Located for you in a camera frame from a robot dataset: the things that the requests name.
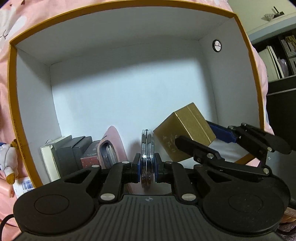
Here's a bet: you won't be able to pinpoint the dark grey box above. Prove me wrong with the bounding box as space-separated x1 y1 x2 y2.
57 136 93 179

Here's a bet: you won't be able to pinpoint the white packet blue label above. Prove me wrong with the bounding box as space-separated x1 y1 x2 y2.
13 175 35 199

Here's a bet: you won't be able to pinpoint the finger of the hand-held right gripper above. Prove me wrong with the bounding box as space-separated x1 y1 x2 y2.
174 136 271 183
206 120 274 163

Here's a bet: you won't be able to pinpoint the black cable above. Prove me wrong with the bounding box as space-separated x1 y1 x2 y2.
0 214 15 235

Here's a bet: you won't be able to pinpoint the grey desk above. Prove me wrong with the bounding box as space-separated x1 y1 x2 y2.
245 9 296 42

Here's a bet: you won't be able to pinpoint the white books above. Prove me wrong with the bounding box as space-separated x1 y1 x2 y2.
258 45 286 81

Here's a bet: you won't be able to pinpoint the dark bookshelf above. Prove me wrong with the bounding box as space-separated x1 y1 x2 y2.
251 29 296 204

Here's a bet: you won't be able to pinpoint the small desk ornament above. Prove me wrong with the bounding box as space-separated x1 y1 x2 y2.
264 6 285 21

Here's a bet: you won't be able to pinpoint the pink printed blanket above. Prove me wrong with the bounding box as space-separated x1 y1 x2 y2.
0 0 274 232

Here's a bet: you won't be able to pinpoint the white plush toy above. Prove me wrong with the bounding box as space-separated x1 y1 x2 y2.
0 138 19 185

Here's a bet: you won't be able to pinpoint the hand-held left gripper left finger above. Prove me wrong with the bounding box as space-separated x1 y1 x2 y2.
63 153 141 204

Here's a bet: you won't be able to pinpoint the orange-rimmed cardboard container box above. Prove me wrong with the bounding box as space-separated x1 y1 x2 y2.
8 0 266 188

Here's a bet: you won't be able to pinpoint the gold box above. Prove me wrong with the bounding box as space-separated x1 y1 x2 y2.
153 102 216 163

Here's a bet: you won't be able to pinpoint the clear plastic bag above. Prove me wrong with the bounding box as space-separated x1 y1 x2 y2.
277 58 289 78

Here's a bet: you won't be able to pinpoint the chrome round disc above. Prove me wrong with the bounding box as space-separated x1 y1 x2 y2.
140 128 154 189

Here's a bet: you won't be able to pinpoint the dark red box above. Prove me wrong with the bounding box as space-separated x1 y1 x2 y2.
80 139 102 171

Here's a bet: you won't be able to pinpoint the grey patterned binder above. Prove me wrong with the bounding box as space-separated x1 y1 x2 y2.
280 36 296 61

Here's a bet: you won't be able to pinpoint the pink pouch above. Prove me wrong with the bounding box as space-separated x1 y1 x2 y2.
97 126 134 194

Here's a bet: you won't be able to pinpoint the cream box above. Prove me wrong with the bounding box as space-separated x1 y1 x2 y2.
40 136 73 182

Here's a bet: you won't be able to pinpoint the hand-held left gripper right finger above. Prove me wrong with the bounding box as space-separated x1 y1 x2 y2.
154 153 228 204

